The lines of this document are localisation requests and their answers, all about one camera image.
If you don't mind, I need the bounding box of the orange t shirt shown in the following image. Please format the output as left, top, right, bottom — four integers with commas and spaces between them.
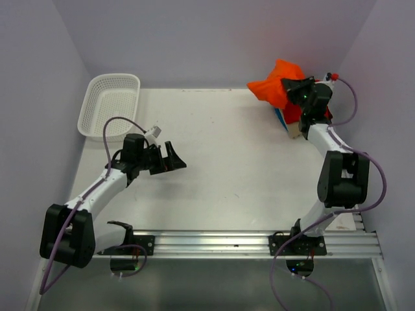
246, 59, 305, 109

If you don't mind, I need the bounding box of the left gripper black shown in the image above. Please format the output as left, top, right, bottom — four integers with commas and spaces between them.
136, 141, 185, 175

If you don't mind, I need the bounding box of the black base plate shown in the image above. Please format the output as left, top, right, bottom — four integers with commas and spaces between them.
98, 235, 155, 256
268, 231, 327, 256

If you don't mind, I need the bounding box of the folded blue t shirt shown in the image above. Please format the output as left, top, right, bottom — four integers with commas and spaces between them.
274, 108, 288, 131

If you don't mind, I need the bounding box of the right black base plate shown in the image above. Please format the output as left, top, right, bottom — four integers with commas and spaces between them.
268, 231, 327, 256

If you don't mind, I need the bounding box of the folded beige t shirt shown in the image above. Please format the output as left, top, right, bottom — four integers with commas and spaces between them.
287, 122, 302, 139

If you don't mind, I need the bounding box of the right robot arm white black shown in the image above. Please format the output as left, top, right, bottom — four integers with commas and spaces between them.
281, 73, 370, 255

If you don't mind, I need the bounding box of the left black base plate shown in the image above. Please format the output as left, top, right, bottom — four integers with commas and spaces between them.
98, 235, 155, 256

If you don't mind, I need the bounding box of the white plastic basket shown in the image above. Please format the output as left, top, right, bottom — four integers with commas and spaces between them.
77, 73, 141, 141

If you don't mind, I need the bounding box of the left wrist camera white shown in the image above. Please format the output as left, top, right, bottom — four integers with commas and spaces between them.
145, 126, 161, 146

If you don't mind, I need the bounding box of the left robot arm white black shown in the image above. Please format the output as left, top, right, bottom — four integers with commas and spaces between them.
40, 133, 187, 268

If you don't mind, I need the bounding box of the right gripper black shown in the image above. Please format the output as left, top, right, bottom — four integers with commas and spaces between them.
281, 77, 315, 115

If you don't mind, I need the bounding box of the folded red t shirt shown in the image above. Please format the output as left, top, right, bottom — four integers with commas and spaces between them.
280, 102, 302, 125

